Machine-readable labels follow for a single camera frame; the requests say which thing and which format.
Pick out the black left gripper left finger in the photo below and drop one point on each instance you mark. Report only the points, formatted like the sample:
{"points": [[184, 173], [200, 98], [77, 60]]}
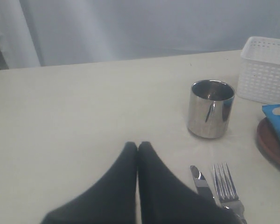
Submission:
{"points": [[111, 200]]}

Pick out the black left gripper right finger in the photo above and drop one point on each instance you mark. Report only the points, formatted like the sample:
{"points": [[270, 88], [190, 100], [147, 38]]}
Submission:
{"points": [[164, 199]]}

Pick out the stainless steel knife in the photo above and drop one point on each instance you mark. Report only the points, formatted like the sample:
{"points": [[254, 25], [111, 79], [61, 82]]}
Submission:
{"points": [[201, 184]]}

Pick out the stainless steel fork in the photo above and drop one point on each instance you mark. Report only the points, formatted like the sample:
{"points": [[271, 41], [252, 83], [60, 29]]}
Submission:
{"points": [[226, 191]]}

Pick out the stainless steel cup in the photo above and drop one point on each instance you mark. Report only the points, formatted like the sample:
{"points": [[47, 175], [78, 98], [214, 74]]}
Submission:
{"points": [[210, 107]]}

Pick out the brown round plate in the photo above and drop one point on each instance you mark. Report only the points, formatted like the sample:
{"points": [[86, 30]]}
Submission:
{"points": [[268, 141]]}

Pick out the white perforated plastic basket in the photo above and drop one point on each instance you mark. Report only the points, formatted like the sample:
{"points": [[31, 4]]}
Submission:
{"points": [[259, 77]]}

